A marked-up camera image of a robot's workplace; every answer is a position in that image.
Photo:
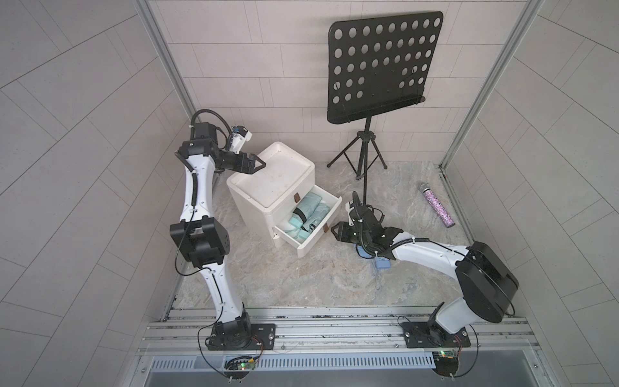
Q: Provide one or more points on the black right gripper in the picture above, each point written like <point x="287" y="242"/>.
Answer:
<point x="342" y="233"/>

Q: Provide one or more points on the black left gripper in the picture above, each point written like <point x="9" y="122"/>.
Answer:
<point x="247" y="163"/>

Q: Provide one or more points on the mint green umbrella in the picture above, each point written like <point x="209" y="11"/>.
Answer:
<point x="305" y="209"/>
<point x="312" y="223"/>

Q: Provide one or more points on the white three-drawer cabinet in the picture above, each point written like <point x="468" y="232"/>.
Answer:
<point x="269" y="196"/>

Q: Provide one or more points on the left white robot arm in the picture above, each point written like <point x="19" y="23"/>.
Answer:
<point x="202" y="240"/>

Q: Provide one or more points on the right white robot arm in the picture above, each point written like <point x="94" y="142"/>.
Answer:
<point x="487" y="285"/>

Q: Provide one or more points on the purple glitter microphone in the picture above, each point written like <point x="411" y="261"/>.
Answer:
<point x="436" y="205"/>

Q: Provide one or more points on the black perforated music stand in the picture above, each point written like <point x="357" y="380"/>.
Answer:
<point x="376" y="66"/>

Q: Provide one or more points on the left green circuit board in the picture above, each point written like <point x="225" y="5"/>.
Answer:
<point x="241" y="363"/>

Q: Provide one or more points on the green circuit board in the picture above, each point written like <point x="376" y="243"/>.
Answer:
<point x="241" y="363"/>
<point x="445" y="358"/>

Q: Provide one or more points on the right green circuit board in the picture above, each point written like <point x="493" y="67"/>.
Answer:
<point x="445" y="358"/>

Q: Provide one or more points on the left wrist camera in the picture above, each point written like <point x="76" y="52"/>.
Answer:
<point x="239" y="136"/>

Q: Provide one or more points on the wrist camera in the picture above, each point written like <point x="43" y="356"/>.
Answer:
<point x="239" y="136"/>
<point x="349" y="208"/>

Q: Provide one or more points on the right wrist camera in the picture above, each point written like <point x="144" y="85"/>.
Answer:
<point x="349" y="208"/>

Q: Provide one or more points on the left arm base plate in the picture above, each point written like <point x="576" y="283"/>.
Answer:
<point x="258" y="334"/>

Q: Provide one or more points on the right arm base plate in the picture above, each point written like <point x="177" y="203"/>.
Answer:
<point x="423" y="335"/>

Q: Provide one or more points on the aluminium rail frame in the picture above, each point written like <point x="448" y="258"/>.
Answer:
<point x="328" y="329"/>

